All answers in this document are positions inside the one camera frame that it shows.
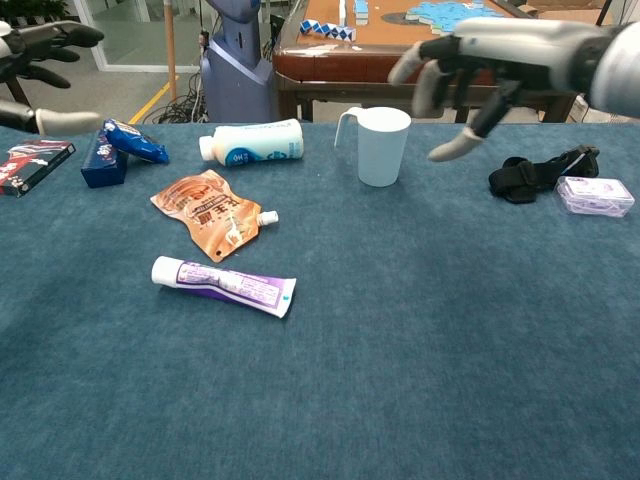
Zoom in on white plastic crate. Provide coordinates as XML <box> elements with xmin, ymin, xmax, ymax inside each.
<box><xmin>567</xmin><ymin>93</ymin><xmax>640</xmax><ymax>125</ymax></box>

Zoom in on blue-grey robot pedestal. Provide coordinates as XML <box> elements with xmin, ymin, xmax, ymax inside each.
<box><xmin>200</xmin><ymin>0</ymin><xmax>279</xmax><ymax>124</ymax></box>

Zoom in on black and red flat box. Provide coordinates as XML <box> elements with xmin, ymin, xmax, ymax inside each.
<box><xmin>0</xmin><ymin>139</ymin><xmax>77</xmax><ymax>198</ymax></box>

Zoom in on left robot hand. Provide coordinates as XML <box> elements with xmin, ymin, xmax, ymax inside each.
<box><xmin>0</xmin><ymin>19</ymin><xmax>106</xmax><ymax>136</ymax></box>

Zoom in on orange spout pouch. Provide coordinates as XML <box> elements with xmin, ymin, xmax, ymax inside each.
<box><xmin>149</xmin><ymin>169</ymin><xmax>280</xmax><ymax>265</ymax></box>

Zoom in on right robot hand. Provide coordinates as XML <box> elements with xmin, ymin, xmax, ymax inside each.
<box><xmin>388</xmin><ymin>17</ymin><xmax>610</xmax><ymax>164</ymax></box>

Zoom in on purple white toothpaste tube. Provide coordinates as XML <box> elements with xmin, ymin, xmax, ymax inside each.
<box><xmin>151</xmin><ymin>255</ymin><xmax>298</xmax><ymax>319</ymax></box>

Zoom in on light blue cup with handle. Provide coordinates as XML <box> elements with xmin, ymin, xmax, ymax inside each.
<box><xmin>333</xmin><ymin>106</ymin><xmax>413</xmax><ymax>188</ymax></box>

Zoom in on blue white snake puzzle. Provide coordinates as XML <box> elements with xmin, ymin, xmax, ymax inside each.
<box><xmin>299</xmin><ymin>19</ymin><xmax>357</xmax><ymax>43</ymax></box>

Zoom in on dark blue carton box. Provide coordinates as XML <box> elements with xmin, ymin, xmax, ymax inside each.
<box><xmin>80</xmin><ymin>125</ymin><xmax>130</xmax><ymax>189</ymax></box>

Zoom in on blue mahjong tile cluster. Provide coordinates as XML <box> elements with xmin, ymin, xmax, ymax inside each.
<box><xmin>404</xmin><ymin>0</ymin><xmax>516</xmax><ymax>37</ymax></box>

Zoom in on black fabric strap brace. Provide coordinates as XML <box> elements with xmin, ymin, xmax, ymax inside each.
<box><xmin>488</xmin><ymin>144</ymin><xmax>601</xmax><ymax>204</ymax></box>

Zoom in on green potted plants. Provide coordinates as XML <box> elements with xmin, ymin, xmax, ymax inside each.
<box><xmin>0</xmin><ymin>0</ymin><xmax>71</xmax><ymax>26</ymax></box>

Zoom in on brown cardboard box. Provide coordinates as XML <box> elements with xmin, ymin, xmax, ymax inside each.
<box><xmin>517</xmin><ymin>0</ymin><xmax>614</xmax><ymax>26</ymax></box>

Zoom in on clear box of purple picks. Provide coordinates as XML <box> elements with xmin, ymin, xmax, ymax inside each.
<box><xmin>553</xmin><ymin>175</ymin><xmax>636</xmax><ymax>219</ymax></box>

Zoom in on brown wooden mahjong table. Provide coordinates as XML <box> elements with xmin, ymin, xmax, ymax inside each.
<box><xmin>272</xmin><ymin>0</ymin><xmax>599</xmax><ymax>125</ymax></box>

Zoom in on dark furniture leg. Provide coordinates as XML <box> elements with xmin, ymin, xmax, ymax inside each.
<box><xmin>0</xmin><ymin>74</ymin><xmax>33</xmax><ymax>112</ymax></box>

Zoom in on blue cookie packet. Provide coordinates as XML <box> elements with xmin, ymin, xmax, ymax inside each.
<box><xmin>97</xmin><ymin>117</ymin><xmax>171</xmax><ymax>165</ymax></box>

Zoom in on blue felt table cloth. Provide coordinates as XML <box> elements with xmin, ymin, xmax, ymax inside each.
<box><xmin>0</xmin><ymin>122</ymin><xmax>640</xmax><ymax>480</ymax></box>

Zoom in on wooden pole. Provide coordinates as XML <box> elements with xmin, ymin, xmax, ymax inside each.
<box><xmin>163</xmin><ymin>0</ymin><xmax>179</xmax><ymax>101</ymax></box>

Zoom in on white plastic bottle blue label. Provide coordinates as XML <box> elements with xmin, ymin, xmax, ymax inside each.
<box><xmin>198</xmin><ymin>118</ymin><xmax>305</xmax><ymax>168</ymax></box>

